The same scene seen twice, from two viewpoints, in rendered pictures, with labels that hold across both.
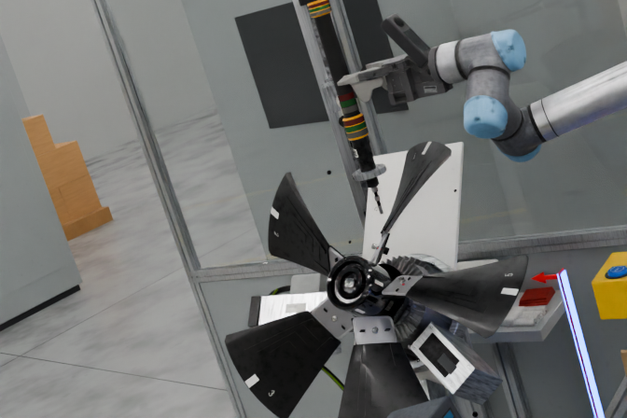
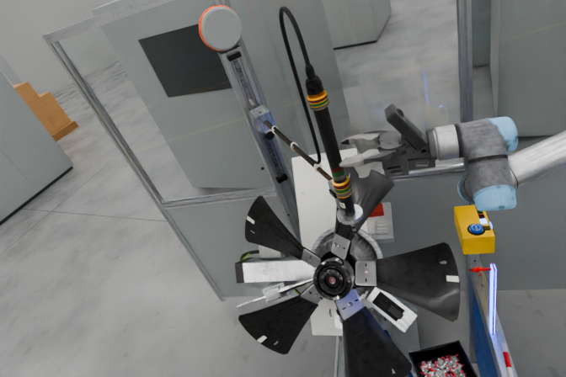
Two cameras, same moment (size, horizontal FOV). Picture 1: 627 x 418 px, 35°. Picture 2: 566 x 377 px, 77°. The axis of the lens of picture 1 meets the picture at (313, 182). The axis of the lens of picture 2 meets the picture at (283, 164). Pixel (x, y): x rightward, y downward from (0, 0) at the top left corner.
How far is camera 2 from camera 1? 1.36 m
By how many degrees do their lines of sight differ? 24
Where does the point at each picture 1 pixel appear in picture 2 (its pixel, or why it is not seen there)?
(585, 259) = (397, 186)
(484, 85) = (501, 174)
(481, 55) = (490, 145)
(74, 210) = (57, 124)
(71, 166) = (50, 104)
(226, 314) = (184, 222)
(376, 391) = (365, 351)
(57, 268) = (58, 161)
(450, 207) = not seen: hidden behind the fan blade
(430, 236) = not seen: hidden behind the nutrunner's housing
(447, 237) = not seen: hidden behind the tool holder
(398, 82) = (393, 160)
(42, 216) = (43, 138)
